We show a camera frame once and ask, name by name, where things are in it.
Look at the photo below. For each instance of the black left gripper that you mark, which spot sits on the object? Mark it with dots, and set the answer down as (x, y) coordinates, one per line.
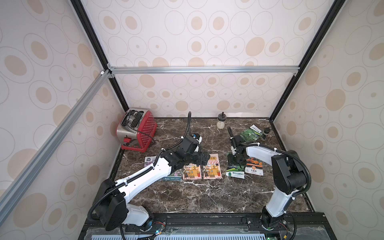
(200, 159)

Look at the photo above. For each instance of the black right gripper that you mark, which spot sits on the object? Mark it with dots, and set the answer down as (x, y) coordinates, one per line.
(234, 160)

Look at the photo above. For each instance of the green vegetable seed packet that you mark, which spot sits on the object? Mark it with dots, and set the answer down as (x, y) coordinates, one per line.
(253, 133)

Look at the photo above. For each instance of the pink sunflower shop seed packet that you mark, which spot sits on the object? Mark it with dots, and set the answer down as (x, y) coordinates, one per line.
(192, 172)

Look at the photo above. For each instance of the orange marigold seed packet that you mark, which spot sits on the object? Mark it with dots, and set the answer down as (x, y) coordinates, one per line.
(254, 167)

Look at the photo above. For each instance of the green gourd seed packet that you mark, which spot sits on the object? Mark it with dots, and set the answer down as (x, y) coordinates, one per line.
(235, 173)

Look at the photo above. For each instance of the purple flower seed packet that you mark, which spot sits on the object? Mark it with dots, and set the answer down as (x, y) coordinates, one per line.
(176, 176)
(149, 161)

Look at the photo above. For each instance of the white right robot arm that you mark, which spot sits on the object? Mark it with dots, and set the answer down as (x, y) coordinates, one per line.
(291, 176)

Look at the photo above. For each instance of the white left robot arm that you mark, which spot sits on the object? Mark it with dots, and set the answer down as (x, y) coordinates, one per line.
(112, 207)

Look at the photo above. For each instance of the small dark jar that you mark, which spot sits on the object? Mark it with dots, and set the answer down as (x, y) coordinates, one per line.
(265, 133)

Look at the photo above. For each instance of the small glass bottle black cap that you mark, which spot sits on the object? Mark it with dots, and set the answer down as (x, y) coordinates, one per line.
(221, 120)

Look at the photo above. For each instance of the red polka-dot toaster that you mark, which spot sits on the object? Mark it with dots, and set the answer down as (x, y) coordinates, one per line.
(136, 130)

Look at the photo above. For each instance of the horizontal aluminium frame bar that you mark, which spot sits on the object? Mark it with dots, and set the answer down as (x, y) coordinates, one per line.
(205, 70)

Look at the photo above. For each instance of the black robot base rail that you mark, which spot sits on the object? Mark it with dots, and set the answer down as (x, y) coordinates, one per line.
(296, 226)

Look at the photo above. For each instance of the left aluminium frame bar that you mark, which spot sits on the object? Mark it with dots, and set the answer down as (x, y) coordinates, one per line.
(21, 184)

